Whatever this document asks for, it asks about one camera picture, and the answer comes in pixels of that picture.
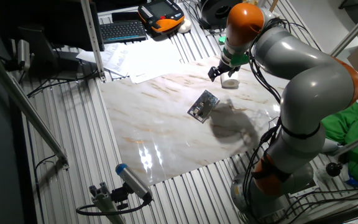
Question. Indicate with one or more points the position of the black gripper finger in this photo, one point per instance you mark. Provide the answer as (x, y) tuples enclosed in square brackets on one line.
[(213, 72), (233, 72)]

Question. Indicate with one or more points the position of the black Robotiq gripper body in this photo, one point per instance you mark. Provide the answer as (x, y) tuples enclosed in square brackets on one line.
[(228, 68)]

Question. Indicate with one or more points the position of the white toilet paper roll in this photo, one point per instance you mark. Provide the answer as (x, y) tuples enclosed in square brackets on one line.
[(230, 82)]

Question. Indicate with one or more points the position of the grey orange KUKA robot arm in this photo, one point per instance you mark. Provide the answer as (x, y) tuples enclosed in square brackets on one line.
[(315, 87)]

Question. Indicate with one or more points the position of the small green object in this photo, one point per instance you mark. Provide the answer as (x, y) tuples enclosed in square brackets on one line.
[(222, 40)]

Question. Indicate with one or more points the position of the white computer mouse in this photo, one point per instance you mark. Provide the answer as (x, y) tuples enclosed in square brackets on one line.
[(185, 26)]

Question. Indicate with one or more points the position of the black filament spool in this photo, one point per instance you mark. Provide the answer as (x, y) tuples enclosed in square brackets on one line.
[(211, 14)]

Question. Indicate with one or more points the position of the white printed paper sheet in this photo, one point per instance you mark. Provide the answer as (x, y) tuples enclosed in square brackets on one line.
[(145, 78), (110, 59), (154, 57)]

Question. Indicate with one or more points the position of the marble pattern board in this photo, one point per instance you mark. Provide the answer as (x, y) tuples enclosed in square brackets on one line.
[(166, 130)]

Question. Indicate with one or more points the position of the orange black teach pendant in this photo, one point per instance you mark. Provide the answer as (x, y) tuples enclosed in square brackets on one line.
[(160, 12)]

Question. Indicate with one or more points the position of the black computer keyboard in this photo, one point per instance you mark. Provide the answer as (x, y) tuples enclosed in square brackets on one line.
[(123, 31)]

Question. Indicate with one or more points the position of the green cloth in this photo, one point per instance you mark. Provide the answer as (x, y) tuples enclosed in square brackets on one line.
[(356, 133)]

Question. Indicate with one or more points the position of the black ball knob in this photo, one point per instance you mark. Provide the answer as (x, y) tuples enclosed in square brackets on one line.
[(334, 169)]

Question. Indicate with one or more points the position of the black computer monitor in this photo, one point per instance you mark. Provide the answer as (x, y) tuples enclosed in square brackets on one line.
[(67, 21)]

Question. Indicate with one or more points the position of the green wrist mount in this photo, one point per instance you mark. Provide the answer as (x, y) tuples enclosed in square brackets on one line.
[(239, 59)]

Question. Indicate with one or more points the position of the aluminium frame post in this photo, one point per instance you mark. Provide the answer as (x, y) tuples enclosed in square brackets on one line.
[(92, 37)]

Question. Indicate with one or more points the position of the silver camera with blue cap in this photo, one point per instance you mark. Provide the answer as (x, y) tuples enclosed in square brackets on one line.
[(132, 180)]

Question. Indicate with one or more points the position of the aluminium camera mount profile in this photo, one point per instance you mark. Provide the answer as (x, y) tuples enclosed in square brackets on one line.
[(104, 202)]

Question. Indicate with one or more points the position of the silver camera on beam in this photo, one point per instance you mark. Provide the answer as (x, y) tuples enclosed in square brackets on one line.
[(23, 53)]

